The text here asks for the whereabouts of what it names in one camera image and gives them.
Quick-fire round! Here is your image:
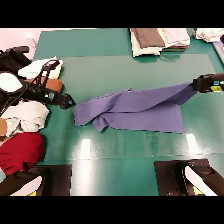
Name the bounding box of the red garment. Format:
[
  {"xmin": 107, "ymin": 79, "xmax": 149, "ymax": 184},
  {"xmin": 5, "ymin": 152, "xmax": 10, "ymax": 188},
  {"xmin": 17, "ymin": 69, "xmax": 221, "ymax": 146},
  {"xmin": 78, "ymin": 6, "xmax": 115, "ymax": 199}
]
[{"xmin": 0, "ymin": 132, "xmax": 46, "ymax": 177}]

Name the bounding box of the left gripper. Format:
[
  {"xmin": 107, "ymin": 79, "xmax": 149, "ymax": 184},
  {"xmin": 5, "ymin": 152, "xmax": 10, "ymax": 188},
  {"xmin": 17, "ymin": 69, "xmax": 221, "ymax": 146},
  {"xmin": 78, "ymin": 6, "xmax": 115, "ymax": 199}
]
[{"xmin": 46, "ymin": 89, "xmax": 77, "ymax": 110}]

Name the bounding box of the grey-brown folded garment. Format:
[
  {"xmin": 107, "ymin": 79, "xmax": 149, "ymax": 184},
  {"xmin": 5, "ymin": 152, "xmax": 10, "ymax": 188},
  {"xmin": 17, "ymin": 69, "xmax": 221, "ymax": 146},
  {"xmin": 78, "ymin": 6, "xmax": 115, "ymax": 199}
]
[{"xmin": 129, "ymin": 28, "xmax": 167, "ymax": 50}]

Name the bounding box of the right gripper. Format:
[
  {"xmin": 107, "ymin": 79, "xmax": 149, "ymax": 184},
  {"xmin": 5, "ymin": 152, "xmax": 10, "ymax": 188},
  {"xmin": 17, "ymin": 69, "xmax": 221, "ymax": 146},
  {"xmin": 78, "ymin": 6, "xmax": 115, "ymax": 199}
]
[{"xmin": 192, "ymin": 73, "xmax": 215, "ymax": 94}]

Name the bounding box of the white folded garment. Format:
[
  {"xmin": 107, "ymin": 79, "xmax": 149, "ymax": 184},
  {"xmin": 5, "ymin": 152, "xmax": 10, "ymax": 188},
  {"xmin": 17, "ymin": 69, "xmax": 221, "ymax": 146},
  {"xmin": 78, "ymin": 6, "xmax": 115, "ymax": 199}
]
[{"xmin": 130, "ymin": 31, "xmax": 165, "ymax": 58}]

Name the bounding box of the cream folded garment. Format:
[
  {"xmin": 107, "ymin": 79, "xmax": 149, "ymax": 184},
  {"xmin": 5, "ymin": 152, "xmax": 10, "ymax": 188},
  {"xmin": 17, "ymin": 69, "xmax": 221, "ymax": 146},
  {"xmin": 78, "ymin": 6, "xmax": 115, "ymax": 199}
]
[{"xmin": 157, "ymin": 28, "xmax": 192, "ymax": 48}]

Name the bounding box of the purple shirt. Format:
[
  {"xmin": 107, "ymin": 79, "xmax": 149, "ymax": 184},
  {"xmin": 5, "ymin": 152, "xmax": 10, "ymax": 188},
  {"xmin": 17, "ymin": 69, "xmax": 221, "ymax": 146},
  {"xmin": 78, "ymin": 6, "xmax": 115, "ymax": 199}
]
[{"xmin": 73, "ymin": 82, "xmax": 200, "ymax": 134}]

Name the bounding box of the orange-brown garment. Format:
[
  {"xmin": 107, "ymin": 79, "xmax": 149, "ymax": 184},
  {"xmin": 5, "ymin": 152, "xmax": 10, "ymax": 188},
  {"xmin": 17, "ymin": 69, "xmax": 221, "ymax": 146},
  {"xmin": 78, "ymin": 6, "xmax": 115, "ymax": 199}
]
[{"xmin": 25, "ymin": 77, "xmax": 64, "ymax": 94}]

